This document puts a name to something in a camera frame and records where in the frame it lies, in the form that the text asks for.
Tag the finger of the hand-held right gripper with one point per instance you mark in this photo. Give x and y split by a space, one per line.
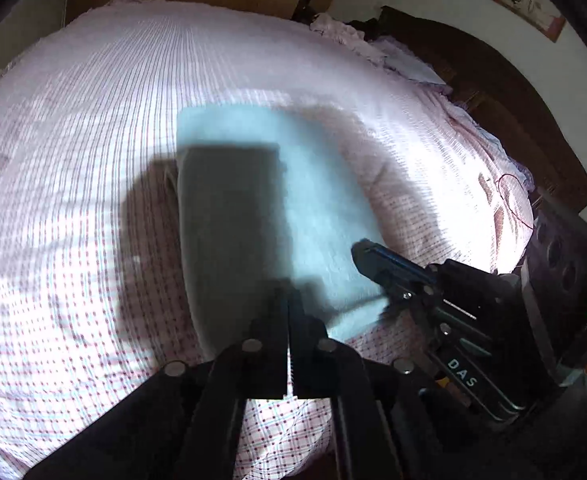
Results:
398 261
373 271

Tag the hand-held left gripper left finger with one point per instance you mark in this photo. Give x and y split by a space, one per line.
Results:
271 345

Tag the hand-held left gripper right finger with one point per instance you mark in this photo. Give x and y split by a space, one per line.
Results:
308 345

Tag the light blue pants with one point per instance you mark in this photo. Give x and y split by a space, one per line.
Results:
313 200

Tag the dark wooden headboard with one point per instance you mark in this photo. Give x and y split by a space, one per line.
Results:
513 110

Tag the lavender pillow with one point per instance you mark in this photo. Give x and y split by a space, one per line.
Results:
413 65

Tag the dark cloth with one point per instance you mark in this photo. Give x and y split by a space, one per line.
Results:
368 25

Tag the crumpled pink clothes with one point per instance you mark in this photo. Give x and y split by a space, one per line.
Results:
338 30

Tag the pink checked bed sheet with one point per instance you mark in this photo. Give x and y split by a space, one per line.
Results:
98 160

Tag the framed wall picture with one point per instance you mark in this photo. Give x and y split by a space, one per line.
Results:
526 2

